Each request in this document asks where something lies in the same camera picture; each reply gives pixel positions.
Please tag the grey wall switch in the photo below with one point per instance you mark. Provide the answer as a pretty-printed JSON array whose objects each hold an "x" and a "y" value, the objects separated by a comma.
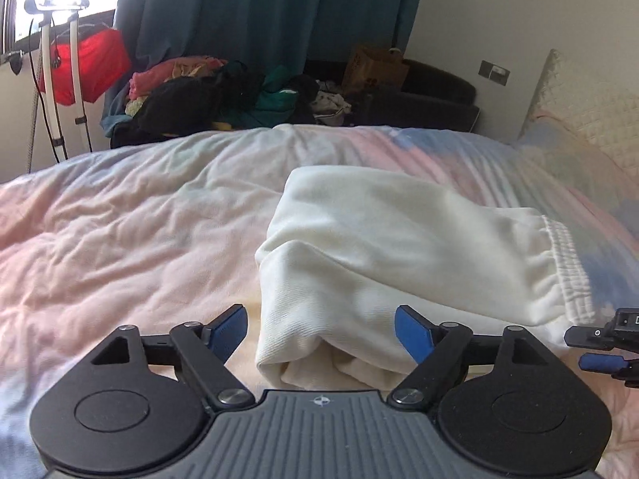
[{"x": 494, "y": 72}]

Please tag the pink and blue bed blanket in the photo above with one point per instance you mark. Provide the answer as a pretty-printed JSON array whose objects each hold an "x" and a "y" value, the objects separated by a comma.
[{"x": 125, "y": 239}]

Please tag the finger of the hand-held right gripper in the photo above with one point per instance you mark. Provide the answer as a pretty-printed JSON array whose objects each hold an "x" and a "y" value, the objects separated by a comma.
[
  {"x": 594, "y": 362},
  {"x": 584, "y": 337}
]

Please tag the garment steamer stand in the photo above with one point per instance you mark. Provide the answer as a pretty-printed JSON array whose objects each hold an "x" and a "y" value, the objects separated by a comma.
[{"x": 50, "y": 85}]

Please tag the brown paper bag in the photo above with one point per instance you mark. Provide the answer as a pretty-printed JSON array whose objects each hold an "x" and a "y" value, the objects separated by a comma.
[{"x": 374, "y": 70}]

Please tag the wide blue curtain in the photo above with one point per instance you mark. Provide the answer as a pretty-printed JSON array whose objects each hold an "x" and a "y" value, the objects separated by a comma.
[{"x": 274, "y": 10}]

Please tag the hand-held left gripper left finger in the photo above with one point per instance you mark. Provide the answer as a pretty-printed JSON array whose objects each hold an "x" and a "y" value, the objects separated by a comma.
[{"x": 227, "y": 332}]

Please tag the red bag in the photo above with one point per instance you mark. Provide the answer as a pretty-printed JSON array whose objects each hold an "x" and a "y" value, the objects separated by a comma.
[{"x": 95, "y": 70}]

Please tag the small black object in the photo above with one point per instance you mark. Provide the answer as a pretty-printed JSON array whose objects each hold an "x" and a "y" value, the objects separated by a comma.
[{"x": 16, "y": 62}]

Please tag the cream white pants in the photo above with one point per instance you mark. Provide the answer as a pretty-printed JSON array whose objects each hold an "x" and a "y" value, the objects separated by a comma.
[{"x": 399, "y": 239}]

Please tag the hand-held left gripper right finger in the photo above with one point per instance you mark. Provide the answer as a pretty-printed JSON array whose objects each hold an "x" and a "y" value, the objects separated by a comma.
[{"x": 412, "y": 332}]

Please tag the pastel pillow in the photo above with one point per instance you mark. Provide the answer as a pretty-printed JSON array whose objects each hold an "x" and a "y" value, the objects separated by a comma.
[{"x": 564, "y": 149}]

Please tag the pile of mixed clothes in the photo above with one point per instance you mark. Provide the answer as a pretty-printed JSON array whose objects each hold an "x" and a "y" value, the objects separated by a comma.
[{"x": 199, "y": 95}]

